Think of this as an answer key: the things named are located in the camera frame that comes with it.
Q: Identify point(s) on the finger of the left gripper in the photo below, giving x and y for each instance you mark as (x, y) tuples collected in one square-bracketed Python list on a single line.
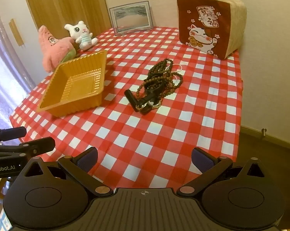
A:
[(12, 133), (24, 151)]

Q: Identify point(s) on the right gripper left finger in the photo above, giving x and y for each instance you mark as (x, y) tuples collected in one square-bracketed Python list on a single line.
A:
[(78, 168)]

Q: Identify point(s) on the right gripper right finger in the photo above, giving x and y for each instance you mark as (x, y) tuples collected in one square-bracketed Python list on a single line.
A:
[(211, 168)]

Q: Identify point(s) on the yellow plastic tray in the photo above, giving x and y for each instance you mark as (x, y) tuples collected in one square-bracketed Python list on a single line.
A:
[(75, 85)]

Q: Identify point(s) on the sheer white curtain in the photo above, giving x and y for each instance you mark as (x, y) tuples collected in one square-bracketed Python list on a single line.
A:
[(15, 82)]

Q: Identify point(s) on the red white checkered tablecloth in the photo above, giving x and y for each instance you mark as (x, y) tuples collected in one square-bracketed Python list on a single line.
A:
[(161, 99)]

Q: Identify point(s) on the pink starfish plush toy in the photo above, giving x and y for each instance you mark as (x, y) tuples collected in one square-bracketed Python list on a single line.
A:
[(55, 51)]

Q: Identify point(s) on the white bunny plush toy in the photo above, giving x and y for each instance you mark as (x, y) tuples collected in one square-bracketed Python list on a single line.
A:
[(82, 35)]

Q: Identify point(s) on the wooden door panel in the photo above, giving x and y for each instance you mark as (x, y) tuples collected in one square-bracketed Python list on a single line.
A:
[(54, 14)]

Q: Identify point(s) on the brown lucky cat cushion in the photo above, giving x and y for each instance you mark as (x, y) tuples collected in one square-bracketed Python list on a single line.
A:
[(215, 27)]

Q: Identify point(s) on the framed sand picture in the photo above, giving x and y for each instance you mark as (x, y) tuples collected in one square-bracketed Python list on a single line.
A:
[(131, 17)]

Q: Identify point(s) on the wooden wall hook strip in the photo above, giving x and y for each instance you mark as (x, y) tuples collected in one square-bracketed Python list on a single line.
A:
[(15, 32)]

